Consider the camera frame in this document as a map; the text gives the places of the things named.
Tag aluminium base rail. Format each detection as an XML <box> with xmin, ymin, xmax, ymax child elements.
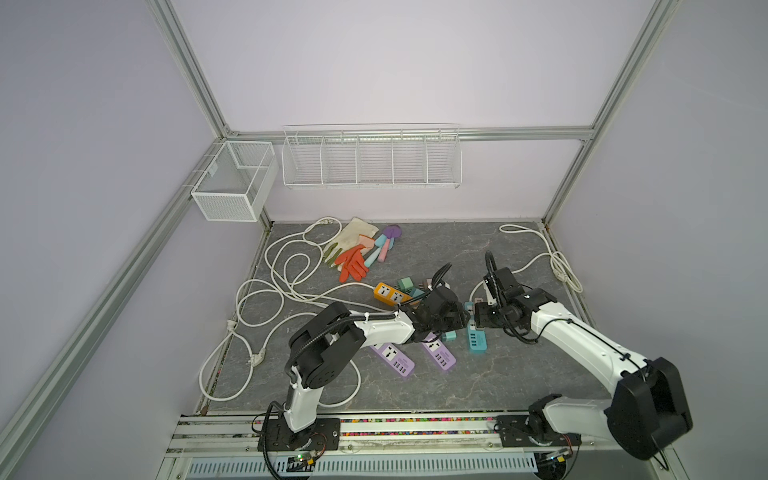
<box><xmin>156</xmin><ymin>411</ymin><xmax>688</xmax><ymax>479</ymax></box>

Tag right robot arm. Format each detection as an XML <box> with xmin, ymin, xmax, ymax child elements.
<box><xmin>474</xmin><ymin>265</ymin><xmax>693</xmax><ymax>460</ymax></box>

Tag teal power strip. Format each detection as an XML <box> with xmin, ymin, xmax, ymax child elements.
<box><xmin>467</xmin><ymin>321</ymin><xmax>487</xmax><ymax>353</ymax></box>

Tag orange power strip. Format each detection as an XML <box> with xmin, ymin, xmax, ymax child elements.
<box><xmin>373</xmin><ymin>283</ymin><xmax>411</xmax><ymax>306</ymax></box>

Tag green plug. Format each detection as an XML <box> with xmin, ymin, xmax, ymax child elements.
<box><xmin>398</xmin><ymin>277</ymin><xmax>415</xmax><ymax>294</ymax></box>

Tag purple power strip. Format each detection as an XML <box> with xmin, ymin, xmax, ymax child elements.
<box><xmin>421</xmin><ymin>337</ymin><xmax>457</xmax><ymax>371</ymax></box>
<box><xmin>370</xmin><ymin>343</ymin><xmax>415</xmax><ymax>378</ymax></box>

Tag white cable of teal strip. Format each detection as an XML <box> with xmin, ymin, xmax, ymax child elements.
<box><xmin>467</xmin><ymin>223</ymin><xmax>584</xmax><ymax>304</ymax></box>

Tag pastel silicone utensils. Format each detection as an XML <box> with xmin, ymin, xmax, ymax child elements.
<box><xmin>364</xmin><ymin>224</ymin><xmax>402</xmax><ymax>268</ymax></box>

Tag beige and red glove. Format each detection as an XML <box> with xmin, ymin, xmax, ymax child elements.
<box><xmin>322</xmin><ymin>217</ymin><xmax>379</xmax><ymax>283</ymax></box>

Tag white wire shelf basket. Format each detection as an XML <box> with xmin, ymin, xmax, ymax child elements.
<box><xmin>282</xmin><ymin>123</ymin><xmax>463</xmax><ymax>189</ymax></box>

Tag white tangled cables left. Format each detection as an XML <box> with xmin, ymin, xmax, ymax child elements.
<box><xmin>197</xmin><ymin>216</ymin><xmax>391</xmax><ymax>410</ymax></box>

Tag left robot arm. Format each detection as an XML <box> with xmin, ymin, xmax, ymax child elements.
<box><xmin>283</xmin><ymin>285</ymin><xmax>469</xmax><ymax>433</ymax></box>

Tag white mesh box basket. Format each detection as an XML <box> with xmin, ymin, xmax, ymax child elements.
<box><xmin>192</xmin><ymin>140</ymin><xmax>278</xmax><ymax>223</ymax></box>

